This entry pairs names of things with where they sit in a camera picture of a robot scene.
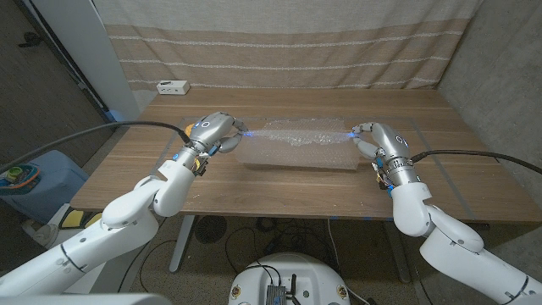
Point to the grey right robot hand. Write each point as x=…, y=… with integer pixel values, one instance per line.
x=391, y=144

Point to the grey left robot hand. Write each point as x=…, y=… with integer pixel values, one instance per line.
x=209, y=129

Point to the clear bubble wrap sheet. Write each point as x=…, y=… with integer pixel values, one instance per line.
x=296, y=152

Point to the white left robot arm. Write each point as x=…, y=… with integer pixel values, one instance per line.
x=127, y=220

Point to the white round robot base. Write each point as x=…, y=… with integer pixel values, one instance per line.
x=313, y=275

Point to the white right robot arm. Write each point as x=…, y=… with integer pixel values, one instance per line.
x=453, y=250

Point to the white power strip box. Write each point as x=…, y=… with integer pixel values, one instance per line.
x=173, y=87

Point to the black round floor disc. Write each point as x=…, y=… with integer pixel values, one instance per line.
x=209, y=231

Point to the beige striped curtain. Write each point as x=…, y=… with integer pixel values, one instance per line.
x=275, y=42

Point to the grey table leg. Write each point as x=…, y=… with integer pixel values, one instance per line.
x=400, y=258

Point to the white table leg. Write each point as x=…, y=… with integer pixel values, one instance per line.
x=182, y=245

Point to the yellow black mat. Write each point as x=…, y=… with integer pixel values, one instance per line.
x=74, y=218

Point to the blue storage bin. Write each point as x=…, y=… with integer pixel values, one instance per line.
x=55, y=186

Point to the grey electronics module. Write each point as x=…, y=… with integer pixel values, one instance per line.
x=275, y=294

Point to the teal orange toy bowl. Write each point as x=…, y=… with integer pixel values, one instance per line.
x=25, y=180

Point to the white sneaker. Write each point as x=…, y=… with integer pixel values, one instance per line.
x=42, y=235

